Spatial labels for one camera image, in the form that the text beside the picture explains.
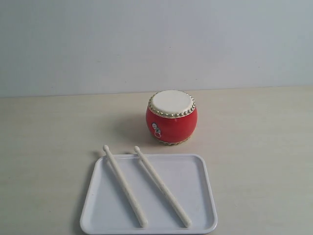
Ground white drumstick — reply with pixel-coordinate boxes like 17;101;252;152
103;145;148;228
134;146;192;228

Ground small red drum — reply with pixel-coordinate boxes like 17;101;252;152
146;90;198;144

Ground white plastic tray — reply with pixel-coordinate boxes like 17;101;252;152
80;154;217;235

